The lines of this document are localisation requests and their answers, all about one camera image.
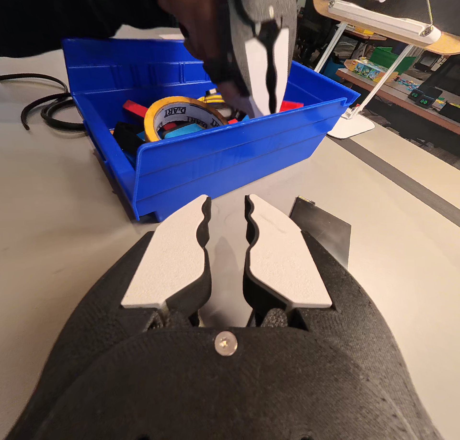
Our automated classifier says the blue plastic bin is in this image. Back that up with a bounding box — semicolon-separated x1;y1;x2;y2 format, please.
62;37;361;222

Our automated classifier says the black card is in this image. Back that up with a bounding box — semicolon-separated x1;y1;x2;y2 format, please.
289;196;351;270

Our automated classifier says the yellow tape roll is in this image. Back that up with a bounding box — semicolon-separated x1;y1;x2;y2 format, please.
144;96;229;143

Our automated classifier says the colourful toy box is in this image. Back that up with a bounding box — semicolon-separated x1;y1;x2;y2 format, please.
344;57;399;83

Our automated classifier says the white desk lamp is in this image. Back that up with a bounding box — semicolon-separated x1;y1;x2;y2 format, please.
314;0;443;139

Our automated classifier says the light blue block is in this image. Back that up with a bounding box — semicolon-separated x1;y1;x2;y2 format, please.
163;124;207;139

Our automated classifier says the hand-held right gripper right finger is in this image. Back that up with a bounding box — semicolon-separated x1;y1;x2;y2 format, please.
243;194;333;316

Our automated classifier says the red flat block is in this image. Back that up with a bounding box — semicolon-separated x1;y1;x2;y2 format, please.
123;100;149;119

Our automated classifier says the person's left forearm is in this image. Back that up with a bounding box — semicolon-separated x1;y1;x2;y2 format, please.
0;0;180;58

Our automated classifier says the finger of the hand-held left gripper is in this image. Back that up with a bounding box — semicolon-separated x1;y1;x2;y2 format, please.
270;27;290;113
224;37;272;119

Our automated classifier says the person's left hand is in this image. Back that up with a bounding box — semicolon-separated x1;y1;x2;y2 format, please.
153;0;232;85

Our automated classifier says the background work table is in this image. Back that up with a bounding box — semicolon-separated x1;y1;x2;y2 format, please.
336;68;460;135

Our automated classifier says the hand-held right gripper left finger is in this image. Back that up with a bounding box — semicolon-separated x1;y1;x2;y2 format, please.
120;194;213;316

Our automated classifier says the green bin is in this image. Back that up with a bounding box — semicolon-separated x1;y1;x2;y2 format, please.
369;46;417;75

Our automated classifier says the yellow black striped item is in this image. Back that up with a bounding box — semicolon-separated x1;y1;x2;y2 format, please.
197;89;227;106

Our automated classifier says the black cable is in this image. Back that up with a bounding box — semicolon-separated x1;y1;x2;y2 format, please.
0;73;87;131

